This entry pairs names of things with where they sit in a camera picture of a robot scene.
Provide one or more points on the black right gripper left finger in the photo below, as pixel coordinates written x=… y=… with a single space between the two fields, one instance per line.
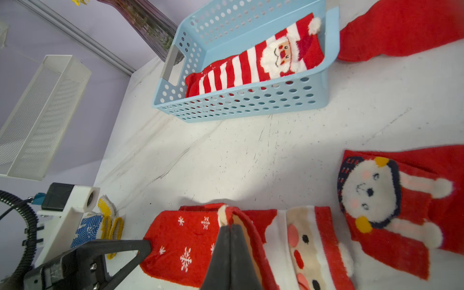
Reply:
x=218 y=275

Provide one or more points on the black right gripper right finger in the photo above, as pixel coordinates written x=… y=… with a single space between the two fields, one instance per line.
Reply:
x=242 y=273

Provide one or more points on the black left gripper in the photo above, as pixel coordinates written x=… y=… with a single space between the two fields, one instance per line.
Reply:
x=84 y=267

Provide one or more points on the red santa face sock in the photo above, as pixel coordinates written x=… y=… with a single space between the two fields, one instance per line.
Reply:
x=303 y=250

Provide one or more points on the red snowflake sock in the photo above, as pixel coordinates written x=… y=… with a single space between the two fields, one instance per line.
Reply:
x=183 y=241

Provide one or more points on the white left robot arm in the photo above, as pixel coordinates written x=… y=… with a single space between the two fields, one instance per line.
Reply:
x=51 y=220

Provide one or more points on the yellow blue sock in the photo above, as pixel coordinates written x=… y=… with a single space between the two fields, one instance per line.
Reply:
x=106 y=224

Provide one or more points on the white mesh lower shelf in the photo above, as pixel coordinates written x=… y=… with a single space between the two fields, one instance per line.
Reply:
x=34 y=130

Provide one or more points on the light blue plastic basket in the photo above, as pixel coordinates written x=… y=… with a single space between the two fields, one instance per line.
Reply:
x=224 y=29

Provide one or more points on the dark glass vase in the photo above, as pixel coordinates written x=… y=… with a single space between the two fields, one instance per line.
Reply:
x=156 y=29

